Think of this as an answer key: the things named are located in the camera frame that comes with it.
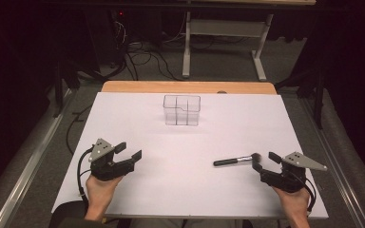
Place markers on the person's left hand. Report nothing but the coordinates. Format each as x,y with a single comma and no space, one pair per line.
99,193

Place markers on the black makeup brush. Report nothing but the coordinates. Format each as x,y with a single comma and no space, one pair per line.
225,162

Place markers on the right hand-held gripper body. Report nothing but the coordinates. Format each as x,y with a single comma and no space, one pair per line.
290,179

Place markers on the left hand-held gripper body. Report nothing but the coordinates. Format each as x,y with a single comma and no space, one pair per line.
103,167

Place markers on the clear plastic organizer box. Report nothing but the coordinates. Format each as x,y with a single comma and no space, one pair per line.
182,110

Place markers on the wooden table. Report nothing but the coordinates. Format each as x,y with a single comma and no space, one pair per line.
158,86

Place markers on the white table cover board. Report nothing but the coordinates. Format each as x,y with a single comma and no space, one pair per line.
183,177

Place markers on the aluminium floor rail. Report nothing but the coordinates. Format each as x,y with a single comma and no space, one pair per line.
339,164
31,161

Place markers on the person's right hand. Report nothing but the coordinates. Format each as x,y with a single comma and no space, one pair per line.
294,201

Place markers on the dark computer tower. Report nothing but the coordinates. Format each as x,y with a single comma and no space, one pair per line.
107,34

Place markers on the white metal desk frame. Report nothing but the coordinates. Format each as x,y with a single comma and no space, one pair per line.
225,28

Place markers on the black metal stand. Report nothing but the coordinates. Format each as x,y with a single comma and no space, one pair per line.
318,95
60,88

